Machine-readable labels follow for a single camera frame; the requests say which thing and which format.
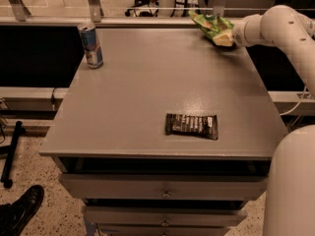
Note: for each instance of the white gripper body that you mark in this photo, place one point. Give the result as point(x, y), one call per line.
point(240, 34)

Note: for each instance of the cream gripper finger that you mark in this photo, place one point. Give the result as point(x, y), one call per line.
point(224, 38)

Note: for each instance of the green rice chip bag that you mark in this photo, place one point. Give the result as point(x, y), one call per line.
point(211, 25)

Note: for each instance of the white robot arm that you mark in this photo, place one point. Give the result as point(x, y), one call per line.
point(290, 195)

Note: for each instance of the black rxbar chocolate bar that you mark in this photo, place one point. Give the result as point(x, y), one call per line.
point(205, 127)

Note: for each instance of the metal railing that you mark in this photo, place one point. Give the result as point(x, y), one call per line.
point(120, 13)

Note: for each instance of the black office chair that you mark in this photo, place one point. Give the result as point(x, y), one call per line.
point(152, 8)

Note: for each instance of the grey drawer cabinet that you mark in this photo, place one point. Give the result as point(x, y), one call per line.
point(112, 119)

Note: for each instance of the blue red bull can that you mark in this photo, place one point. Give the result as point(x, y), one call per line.
point(91, 45)

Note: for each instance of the top grey drawer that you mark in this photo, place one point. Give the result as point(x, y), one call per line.
point(164, 187)

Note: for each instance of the grey drawer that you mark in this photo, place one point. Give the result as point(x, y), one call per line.
point(164, 187)
point(163, 216)
point(137, 230)

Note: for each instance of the middle grey drawer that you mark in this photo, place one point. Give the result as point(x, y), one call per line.
point(163, 216)

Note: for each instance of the bottom grey drawer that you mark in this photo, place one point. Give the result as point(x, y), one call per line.
point(137, 230)

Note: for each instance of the black stand leg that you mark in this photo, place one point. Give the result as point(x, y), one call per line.
point(9, 152)

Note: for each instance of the black leather shoe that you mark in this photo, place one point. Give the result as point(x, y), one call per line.
point(14, 217)

